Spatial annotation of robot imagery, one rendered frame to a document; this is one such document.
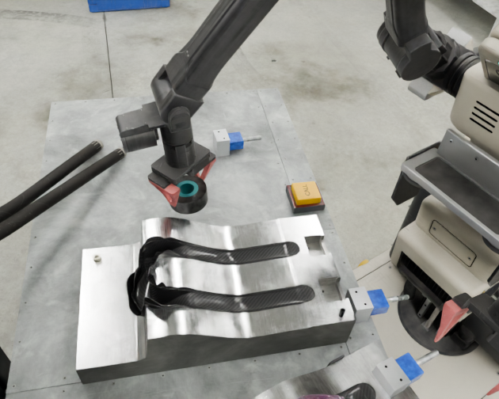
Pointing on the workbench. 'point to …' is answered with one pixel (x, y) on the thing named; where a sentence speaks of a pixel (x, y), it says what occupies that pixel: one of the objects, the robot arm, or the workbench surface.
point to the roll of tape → (191, 195)
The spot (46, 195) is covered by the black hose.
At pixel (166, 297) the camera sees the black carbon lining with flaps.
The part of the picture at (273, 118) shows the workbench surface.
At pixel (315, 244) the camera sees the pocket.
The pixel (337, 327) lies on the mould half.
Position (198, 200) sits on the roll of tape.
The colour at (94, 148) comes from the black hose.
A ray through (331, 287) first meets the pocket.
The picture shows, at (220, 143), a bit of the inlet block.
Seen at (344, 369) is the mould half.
